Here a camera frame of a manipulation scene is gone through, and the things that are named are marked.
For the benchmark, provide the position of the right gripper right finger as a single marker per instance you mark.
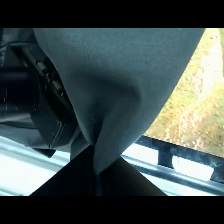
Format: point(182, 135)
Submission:
point(128, 181)

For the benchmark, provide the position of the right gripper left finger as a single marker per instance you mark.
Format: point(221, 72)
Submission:
point(75, 180)

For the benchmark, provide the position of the grey garment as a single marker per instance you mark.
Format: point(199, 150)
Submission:
point(120, 83)

